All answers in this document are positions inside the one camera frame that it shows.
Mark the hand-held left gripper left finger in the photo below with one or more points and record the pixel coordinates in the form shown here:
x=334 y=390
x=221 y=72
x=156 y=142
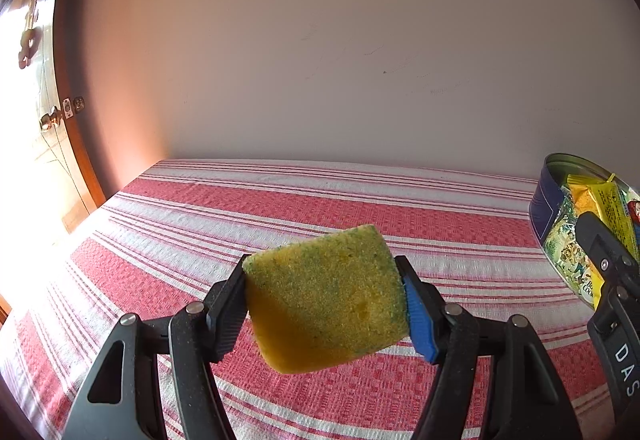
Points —
x=227 y=320

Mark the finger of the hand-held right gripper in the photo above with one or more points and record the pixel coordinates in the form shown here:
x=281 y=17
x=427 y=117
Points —
x=600 y=245

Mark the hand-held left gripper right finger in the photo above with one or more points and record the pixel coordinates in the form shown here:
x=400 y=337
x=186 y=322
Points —
x=420 y=320

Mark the round printed cookie tin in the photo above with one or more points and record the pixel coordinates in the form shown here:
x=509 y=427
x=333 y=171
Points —
x=560 y=250

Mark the yellow printed snack packet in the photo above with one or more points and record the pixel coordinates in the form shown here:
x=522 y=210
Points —
x=605 y=200

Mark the red foil candy wrapper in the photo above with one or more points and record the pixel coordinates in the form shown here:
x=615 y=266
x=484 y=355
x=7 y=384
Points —
x=635 y=211

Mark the yellow green scouring sponge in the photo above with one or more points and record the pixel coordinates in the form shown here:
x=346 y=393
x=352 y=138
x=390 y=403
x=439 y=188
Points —
x=320 y=300

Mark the red white striped cloth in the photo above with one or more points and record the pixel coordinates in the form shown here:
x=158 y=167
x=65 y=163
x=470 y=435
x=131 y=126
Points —
x=300 y=200

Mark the wooden door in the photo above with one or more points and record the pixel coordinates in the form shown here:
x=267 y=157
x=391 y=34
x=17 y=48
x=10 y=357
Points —
x=75 y=159

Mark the brass door knob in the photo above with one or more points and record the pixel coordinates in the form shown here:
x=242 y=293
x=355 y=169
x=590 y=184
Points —
x=52 y=118

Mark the hanging door ornament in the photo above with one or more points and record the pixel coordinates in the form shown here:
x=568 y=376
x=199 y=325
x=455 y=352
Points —
x=27 y=44

